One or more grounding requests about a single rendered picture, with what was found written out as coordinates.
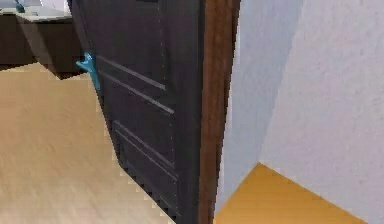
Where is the dark brown kitchen cabinet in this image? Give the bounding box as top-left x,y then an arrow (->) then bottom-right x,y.
0,5 -> 88,81

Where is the dark panelled room door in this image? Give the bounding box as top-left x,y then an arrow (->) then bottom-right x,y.
67,0 -> 205,224

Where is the small teal object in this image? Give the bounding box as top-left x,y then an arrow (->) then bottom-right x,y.
14,0 -> 27,14

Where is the brown wooden door frame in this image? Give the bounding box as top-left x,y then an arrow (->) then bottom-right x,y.
197,0 -> 242,224

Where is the blue door handle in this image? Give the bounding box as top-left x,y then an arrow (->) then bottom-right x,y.
75,52 -> 101,92

